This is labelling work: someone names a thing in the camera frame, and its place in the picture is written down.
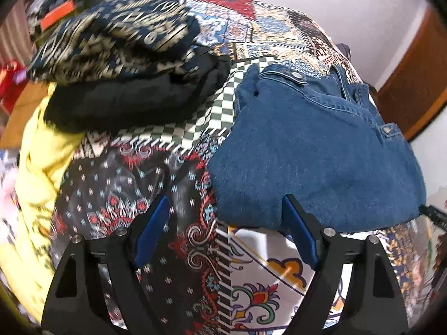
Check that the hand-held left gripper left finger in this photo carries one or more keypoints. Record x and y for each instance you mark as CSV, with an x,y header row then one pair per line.
x,y
152,232

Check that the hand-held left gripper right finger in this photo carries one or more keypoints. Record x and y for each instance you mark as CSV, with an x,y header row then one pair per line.
x,y
301,233

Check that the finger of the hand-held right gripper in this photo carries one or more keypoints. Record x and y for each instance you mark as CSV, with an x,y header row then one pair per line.
x,y
436,218

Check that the blue denim jeans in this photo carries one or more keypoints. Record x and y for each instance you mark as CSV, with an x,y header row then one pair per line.
x,y
314,153

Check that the patchwork printed blanket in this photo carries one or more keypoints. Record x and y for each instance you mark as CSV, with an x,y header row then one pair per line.
x,y
146,181

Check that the yellow cloth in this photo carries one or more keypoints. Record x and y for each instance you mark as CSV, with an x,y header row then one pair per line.
x,y
38,181

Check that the black garment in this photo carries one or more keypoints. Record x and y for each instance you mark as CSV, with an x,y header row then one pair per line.
x,y
132,97

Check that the wooden door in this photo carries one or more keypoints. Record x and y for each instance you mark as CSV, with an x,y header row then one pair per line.
x,y
415,83

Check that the navy patterned garment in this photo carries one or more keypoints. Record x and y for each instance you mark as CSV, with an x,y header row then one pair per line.
x,y
111,35

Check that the red plush toy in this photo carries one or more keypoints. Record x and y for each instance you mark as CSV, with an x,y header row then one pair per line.
x,y
12,83

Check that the orange box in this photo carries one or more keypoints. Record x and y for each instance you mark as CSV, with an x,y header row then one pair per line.
x,y
57,15

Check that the striped brown curtain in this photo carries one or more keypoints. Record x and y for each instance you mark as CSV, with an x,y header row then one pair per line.
x,y
17,31

